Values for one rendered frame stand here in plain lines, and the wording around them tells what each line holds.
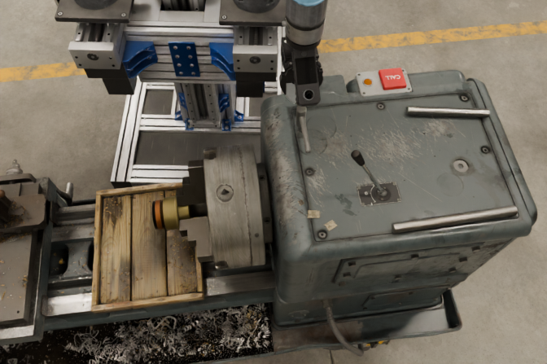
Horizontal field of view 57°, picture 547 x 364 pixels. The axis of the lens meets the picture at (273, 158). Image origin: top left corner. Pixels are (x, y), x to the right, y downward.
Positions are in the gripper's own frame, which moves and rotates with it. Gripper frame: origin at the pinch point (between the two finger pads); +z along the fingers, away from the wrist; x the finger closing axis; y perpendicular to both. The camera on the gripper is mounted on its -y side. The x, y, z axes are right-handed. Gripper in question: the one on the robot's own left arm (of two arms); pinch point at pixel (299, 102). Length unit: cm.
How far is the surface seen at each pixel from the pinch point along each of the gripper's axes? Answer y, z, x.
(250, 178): -12.5, 11.2, 12.7
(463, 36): 132, 134, -131
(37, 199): -1, 33, 70
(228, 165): -8.2, 11.6, 17.5
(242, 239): -24.8, 17.8, 15.9
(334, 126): -1.7, 9.3, -9.1
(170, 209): -12.8, 22.8, 33.0
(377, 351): -39, 135, -37
